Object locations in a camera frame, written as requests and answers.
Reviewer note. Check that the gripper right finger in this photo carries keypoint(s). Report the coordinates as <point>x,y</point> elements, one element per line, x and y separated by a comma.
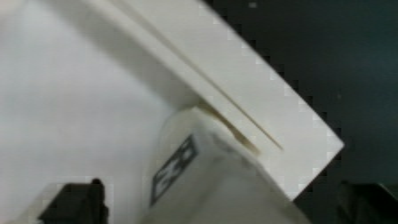
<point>367,203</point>

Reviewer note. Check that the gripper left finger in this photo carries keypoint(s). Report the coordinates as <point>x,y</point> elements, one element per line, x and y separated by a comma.
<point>78,206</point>

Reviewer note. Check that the white table leg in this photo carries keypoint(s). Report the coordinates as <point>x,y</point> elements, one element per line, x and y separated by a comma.
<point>209,186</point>

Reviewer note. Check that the white square tabletop part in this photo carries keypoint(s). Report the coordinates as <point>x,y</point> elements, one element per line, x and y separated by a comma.
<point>111,62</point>

